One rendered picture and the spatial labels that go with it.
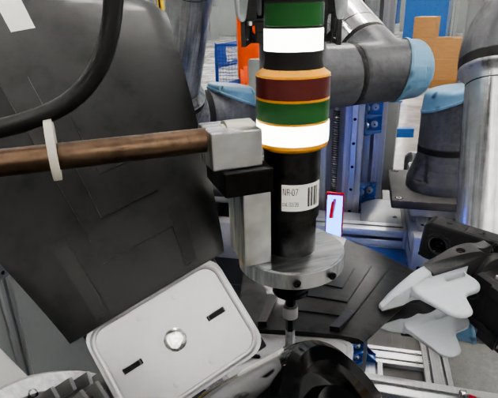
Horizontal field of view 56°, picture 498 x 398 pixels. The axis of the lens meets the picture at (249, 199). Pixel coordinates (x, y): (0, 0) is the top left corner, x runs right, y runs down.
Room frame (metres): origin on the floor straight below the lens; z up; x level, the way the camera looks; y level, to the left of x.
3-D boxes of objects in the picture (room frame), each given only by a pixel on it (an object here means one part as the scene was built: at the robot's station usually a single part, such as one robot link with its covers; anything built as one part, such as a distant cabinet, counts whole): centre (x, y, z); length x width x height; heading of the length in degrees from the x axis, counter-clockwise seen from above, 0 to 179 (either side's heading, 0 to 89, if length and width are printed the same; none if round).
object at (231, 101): (1.15, 0.04, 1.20); 0.13 x 0.12 x 0.14; 111
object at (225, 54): (7.75, -0.18, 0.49); 1.27 x 0.88 x 0.98; 154
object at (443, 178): (1.03, -0.45, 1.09); 0.15 x 0.15 x 0.10
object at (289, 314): (0.28, -0.03, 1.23); 0.01 x 0.01 x 0.05
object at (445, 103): (1.03, -0.45, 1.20); 0.13 x 0.12 x 0.14; 73
